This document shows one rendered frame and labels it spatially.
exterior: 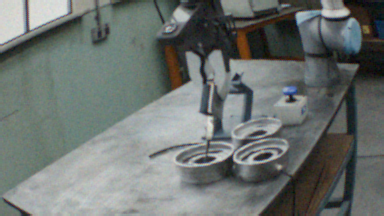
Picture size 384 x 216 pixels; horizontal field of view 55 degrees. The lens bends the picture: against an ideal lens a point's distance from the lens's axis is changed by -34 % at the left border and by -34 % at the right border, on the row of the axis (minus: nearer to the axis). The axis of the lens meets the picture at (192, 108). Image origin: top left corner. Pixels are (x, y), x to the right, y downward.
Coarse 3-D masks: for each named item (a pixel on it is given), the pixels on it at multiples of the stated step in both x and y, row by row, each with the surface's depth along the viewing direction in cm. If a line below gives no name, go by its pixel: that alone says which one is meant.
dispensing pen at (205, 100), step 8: (208, 88) 89; (208, 96) 89; (200, 104) 89; (208, 104) 89; (200, 112) 89; (208, 112) 88; (208, 120) 89; (208, 128) 89; (208, 136) 89; (208, 144) 89; (208, 152) 89
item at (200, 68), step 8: (200, 48) 92; (192, 56) 90; (200, 56) 89; (192, 64) 90; (200, 64) 90; (208, 64) 94; (192, 72) 91; (200, 72) 90; (208, 72) 94; (192, 80) 91; (200, 80) 91; (200, 88) 91
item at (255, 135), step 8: (256, 120) 103; (264, 120) 103; (272, 120) 101; (240, 128) 102; (248, 128) 103; (264, 128) 100; (280, 128) 96; (232, 136) 97; (248, 136) 98; (256, 136) 101; (264, 136) 93; (272, 136) 94; (280, 136) 96; (240, 144) 95
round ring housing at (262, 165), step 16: (256, 144) 91; (272, 144) 91; (288, 144) 85; (240, 160) 88; (256, 160) 88; (272, 160) 81; (288, 160) 85; (240, 176) 86; (256, 176) 83; (272, 176) 83
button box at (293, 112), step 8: (296, 96) 111; (304, 96) 109; (280, 104) 108; (288, 104) 106; (296, 104) 105; (304, 104) 108; (280, 112) 107; (288, 112) 106; (296, 112) 105; (304, 112) 108; (280, 120) 108; (288, 120) 107; (296, 120) 105
